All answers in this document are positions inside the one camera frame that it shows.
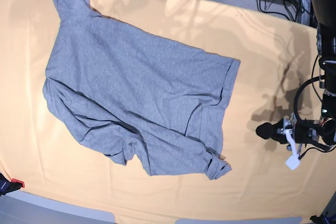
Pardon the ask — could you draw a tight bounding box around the red and black clamp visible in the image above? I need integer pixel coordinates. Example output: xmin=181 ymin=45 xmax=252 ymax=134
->
xmin=0 ymin=174 xmax=25 ymax=196

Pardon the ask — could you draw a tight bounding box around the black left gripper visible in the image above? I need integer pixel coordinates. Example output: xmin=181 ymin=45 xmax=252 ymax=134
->
xmin=256 ymin=114 xmax=328 ymax=151

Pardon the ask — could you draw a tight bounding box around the grey t-shirt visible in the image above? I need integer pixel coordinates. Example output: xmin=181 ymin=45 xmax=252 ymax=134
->
xmin=43 ymin=0 xmax=240 ymax=179

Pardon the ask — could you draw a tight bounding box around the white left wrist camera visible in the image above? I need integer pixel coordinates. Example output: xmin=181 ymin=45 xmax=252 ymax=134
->
xmin=286 ymin=155 xmax=300 ymax=170

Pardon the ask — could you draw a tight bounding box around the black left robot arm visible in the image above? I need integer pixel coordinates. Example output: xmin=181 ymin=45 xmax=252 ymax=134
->
xmin=256 ymin=0 xmax=335 ymax=152

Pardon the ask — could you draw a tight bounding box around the yellow table cloth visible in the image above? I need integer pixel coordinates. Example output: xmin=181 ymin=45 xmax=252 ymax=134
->
xmin=1 ymin=0 xmax=335 ymax=223

